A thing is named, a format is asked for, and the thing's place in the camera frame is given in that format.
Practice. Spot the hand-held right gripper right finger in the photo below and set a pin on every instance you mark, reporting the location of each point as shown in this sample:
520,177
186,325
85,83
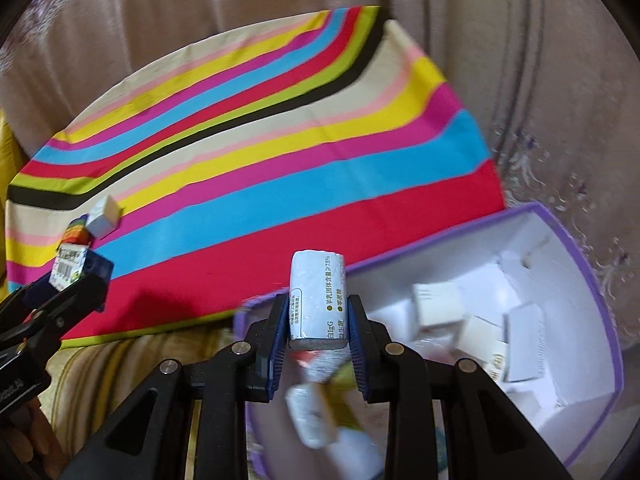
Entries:
359,350

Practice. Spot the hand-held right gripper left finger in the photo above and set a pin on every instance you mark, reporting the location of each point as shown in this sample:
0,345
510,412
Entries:
276,355

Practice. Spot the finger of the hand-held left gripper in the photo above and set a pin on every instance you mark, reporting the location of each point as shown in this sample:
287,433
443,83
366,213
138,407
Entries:
65,317
22,307

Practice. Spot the blue box with barcode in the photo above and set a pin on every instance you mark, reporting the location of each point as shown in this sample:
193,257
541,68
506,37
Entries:
95,267

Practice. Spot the light blue packet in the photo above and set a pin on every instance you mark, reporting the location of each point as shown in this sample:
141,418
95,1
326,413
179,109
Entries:
320,300

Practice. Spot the white box with flap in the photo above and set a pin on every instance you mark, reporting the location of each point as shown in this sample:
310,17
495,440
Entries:
440,310

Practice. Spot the white square box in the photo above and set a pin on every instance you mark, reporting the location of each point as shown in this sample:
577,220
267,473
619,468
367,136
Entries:
480,342

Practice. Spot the purple cardboard box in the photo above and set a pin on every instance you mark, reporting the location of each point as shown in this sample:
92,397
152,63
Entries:
555,390

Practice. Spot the person's left hand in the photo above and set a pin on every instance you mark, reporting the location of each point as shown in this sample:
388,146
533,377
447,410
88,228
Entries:
25,440

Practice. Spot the yellow green packet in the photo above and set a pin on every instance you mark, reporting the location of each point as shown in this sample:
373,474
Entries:
345,392

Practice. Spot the white oblong packet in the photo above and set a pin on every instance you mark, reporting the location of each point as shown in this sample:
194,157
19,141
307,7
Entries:
310,415

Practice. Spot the rainbow striped box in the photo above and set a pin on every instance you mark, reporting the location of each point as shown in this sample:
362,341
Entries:
75,234

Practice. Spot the white bottle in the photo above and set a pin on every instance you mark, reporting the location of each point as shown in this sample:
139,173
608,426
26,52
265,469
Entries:
355,452

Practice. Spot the small white cube box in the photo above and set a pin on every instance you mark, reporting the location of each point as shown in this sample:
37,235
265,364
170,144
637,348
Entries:
103,217

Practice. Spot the rainbow striped cloth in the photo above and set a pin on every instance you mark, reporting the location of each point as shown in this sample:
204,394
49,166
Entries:
250,160

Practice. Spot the lace trimmed cloth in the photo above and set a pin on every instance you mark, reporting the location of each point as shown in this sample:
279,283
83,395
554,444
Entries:
45,15

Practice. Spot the beige satin fabric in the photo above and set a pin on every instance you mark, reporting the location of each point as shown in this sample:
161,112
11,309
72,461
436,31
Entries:
200,25

